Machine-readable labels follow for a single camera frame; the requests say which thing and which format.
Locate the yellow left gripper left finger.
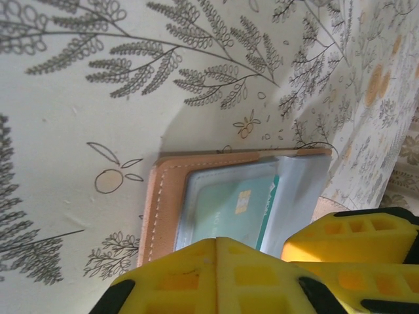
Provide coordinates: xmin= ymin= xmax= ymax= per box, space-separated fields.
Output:
xmin=91 ymin=238 xmax=217 ymax=314

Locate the pink leather card holder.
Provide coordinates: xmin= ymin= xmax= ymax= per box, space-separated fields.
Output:
xmin=136 ymin=147 xmax=348 ymax=272

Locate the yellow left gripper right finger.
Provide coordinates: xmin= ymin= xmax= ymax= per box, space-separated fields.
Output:
xmin=215 ymin=237 xmax=343 ymax=314

